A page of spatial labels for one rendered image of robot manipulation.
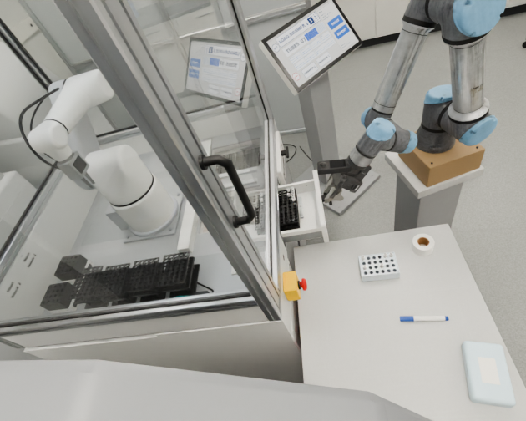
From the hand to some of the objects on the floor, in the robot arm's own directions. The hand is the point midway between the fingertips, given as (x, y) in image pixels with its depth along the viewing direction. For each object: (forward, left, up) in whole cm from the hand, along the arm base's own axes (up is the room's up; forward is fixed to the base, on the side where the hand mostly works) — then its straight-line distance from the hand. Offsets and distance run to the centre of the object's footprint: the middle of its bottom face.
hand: (324, 196), depth 123 cm
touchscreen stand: (-50, -83, -90) cm, 132 cm away
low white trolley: (+1, +43, -92) cm, 101 cm away
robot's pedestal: (-56, -2, -89) cm, 105 cm away
